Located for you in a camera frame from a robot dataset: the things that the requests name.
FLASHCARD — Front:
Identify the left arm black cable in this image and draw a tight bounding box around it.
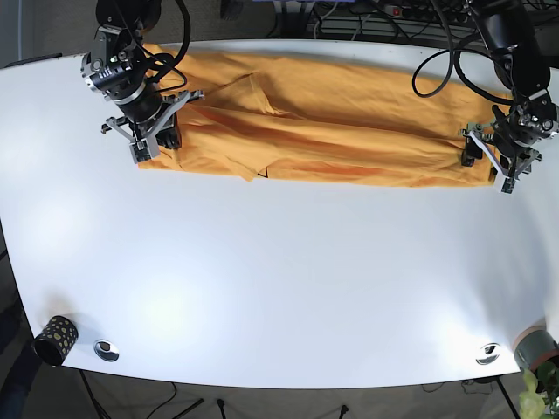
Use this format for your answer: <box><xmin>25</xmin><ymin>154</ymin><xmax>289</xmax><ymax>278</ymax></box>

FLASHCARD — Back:
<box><xmin>412</xmin><ymin>0</ymin><xmax>521</xmax><ymax>106</ymax></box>

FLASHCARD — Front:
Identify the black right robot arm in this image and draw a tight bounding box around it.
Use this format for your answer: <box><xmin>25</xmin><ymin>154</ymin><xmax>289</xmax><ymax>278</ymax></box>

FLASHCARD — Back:
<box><xmin>80</xmin><ymin>1</ymin><xmax>204</xmax><ymax>164</ymax></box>

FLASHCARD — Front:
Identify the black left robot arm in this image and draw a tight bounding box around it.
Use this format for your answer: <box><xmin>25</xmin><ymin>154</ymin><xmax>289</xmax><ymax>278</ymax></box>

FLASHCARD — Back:
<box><xmin>461</xmin><ymin>1</ymin><xmax>558</xmax><ymax>194</ymax></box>

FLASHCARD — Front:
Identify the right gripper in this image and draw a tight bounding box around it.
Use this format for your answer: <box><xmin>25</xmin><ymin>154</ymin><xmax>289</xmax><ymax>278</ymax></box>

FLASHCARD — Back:
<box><xmin>80</xmin><ymin>25</ymin><xmax>205</xmax><ymax>165</ymax></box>

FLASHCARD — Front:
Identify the grey plant pot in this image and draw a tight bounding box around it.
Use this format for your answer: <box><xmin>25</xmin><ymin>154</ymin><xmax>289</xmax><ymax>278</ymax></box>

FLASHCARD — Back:
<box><xmin>513</xmin><ymin>326</ymin><xmax>558</xmax><ymax>373</ymax></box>

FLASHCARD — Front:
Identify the black gold spotted cup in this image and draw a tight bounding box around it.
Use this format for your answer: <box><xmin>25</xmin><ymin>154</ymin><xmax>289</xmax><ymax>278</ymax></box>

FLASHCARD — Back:
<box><xmin>32</xmin><ymin>316</ymin><xmax>79</xmax><ymax>367</ymax></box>

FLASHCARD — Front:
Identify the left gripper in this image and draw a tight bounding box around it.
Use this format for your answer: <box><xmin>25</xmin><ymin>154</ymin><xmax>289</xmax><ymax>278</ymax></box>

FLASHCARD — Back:
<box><xmin>460</xmin><ymin>88</ymin><xmax>558</xmax><ymax>195</ymax></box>

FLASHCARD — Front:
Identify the orange yellow T-shirt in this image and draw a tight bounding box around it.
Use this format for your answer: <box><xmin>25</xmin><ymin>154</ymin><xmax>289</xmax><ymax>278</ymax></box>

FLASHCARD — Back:
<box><xmin>143</xmin><ymin>52</ymin><xmax>494</xmax><ymax>188</ymax></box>

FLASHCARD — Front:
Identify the right silver table grommet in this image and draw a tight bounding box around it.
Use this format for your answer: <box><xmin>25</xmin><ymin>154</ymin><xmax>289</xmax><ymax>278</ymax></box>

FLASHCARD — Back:
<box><xmin>475</xmin><ymin>343</ymin><xmax>500</xmax><ymax>366</ymax></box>

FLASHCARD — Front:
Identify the silver table grommet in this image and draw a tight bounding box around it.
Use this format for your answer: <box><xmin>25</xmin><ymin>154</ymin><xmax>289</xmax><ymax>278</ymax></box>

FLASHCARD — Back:
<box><xmin>93</xmin><ymin>340</ymin><xmax>120</xmax><ymax>362</ymax></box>
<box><xmin>475</xmin><ymin>343</ymin><xmax>500</xmax><ymax>366</ymax></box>

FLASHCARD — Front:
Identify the left silver table grommet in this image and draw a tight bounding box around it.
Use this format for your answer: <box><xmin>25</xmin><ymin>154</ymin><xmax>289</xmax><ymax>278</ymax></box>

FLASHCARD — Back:
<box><xmin>93</xmin><ymin>340</ymin><xmax>120</xmax><ymax>362</ymax></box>

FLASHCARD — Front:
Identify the green potted plant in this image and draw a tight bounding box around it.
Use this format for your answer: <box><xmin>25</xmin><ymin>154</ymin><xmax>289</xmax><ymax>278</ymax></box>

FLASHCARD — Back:
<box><xmin>519</xmin><ymin>361</ymin><xmax>558</xmax><ymax>419</ymax></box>

